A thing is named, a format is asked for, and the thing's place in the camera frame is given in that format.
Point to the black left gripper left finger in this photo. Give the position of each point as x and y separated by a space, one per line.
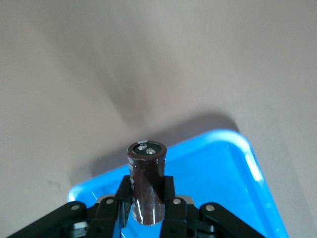
99 215

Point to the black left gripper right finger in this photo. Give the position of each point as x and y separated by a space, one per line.
180 218

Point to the long brown electrolytic capacitor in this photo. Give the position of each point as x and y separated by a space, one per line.
146 173

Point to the blue plastic tray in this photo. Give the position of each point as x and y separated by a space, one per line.
210 173

